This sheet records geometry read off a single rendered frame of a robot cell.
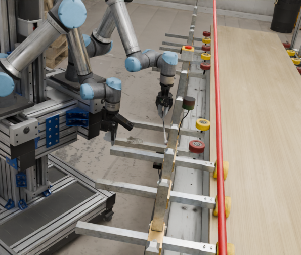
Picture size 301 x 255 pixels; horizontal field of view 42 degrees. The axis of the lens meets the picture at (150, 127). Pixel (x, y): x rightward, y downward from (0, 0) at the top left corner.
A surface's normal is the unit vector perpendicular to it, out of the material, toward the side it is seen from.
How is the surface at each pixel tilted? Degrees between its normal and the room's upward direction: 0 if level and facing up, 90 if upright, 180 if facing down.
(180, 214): 0
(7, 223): 0
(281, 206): 0
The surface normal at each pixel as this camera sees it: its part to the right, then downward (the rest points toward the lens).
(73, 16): 0.45, 0.39
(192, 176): 0.11, -0.87
